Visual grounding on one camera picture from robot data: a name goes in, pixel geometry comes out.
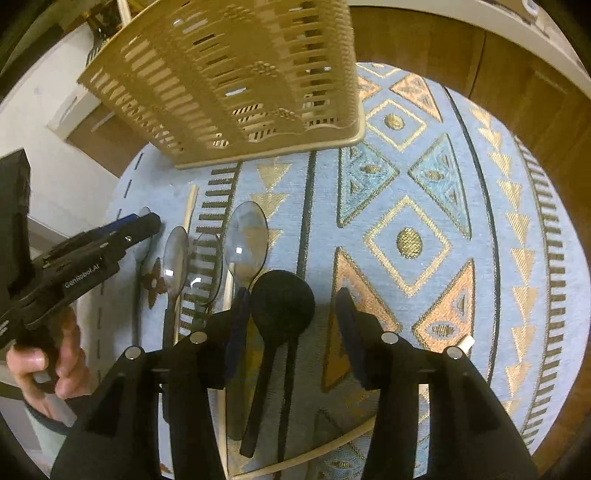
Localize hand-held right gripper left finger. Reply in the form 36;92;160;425
50;286;254;480

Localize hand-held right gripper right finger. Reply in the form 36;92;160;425
335;286;540;480

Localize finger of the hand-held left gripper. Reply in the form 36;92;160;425
115;212;163;260
68;211;140;247

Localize black plastic spoon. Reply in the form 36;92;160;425
239;269;317;459

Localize beige plastic utensil basket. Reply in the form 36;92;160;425
77;0;367;171

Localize person's left forearm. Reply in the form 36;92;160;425
22;401;78;462

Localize person's left hand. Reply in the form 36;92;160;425
6;307;92;422

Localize large shiny metal spoon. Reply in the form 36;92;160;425
224;200;271;441

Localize patterned blue tablecloth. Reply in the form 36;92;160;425
104;62;591;480

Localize dark sauce bottle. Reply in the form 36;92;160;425
88;9;115;55

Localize wooden kitchen cabinets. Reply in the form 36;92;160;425
51;4;591;467

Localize white kitchen countertop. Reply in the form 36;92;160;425
0;0;585;139

